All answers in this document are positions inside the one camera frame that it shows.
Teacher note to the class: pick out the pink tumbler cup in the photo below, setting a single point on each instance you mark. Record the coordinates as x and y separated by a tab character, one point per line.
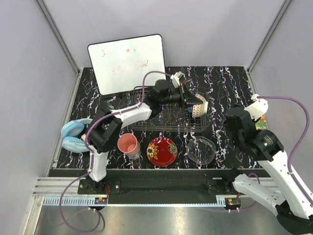
129	145

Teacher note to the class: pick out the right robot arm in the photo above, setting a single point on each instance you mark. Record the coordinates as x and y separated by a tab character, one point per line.
292	204

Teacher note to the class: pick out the wire dish rack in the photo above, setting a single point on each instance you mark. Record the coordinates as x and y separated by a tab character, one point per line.
173	119

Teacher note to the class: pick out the red patterned white bowl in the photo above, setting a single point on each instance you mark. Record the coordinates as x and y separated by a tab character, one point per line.
200	109

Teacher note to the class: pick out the clear glass plate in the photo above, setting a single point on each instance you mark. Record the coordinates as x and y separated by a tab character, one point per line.
201	150

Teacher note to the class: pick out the red floral plate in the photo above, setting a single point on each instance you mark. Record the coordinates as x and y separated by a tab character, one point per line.
162	151

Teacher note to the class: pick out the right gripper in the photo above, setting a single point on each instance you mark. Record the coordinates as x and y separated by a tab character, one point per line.
252	120

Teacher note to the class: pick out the whiteboard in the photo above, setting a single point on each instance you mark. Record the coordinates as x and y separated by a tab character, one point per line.
120	65

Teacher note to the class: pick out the orange green book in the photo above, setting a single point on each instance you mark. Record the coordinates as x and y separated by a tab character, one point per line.
261	124

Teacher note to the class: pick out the light blue headphones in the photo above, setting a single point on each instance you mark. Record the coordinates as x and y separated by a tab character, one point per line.
70	133

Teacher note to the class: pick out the blue patterned bowl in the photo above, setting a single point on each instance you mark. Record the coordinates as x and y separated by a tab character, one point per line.
189	110

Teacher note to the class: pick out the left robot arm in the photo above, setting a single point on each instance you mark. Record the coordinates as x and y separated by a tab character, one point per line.
103	132

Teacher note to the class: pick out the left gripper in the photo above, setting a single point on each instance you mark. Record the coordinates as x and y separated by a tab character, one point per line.
189	102

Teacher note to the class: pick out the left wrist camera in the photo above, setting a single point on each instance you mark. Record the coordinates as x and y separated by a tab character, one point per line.
176	79

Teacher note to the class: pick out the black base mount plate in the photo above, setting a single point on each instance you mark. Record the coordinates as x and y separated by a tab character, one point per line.
161	186

